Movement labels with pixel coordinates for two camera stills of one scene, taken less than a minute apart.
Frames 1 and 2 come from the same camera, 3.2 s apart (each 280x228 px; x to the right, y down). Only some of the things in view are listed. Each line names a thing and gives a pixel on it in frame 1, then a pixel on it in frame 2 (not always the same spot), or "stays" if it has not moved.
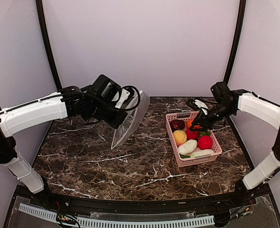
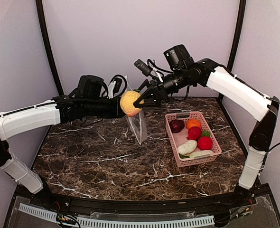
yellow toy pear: [180, 137] → [127, 99]
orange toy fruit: [189, 123] stays
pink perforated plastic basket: [182, 161] stays
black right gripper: [199, 119] → [157, 90]
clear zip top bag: [132, 121] → [137, 123]
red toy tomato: [205, 142] stays
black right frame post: [235, 50] stays
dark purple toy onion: [176, 125] stays
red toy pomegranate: [192, 135] stays
